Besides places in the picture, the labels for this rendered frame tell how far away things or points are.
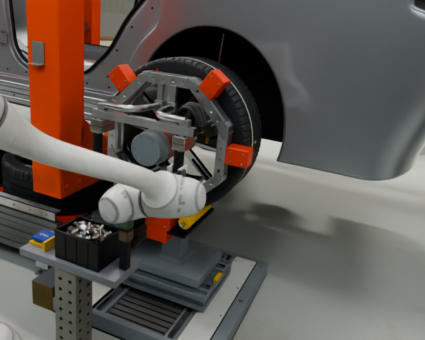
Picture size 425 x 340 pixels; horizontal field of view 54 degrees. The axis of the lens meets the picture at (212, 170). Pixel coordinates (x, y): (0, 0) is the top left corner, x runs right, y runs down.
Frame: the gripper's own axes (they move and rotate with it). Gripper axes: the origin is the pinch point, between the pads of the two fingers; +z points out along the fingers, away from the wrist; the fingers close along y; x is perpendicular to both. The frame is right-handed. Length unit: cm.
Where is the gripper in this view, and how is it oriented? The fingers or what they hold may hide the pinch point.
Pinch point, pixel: (177, 168)
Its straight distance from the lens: 147.4
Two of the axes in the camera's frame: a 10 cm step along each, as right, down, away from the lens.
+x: 1.0, -9.4, -3.3
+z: 3.7, -2.7, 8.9
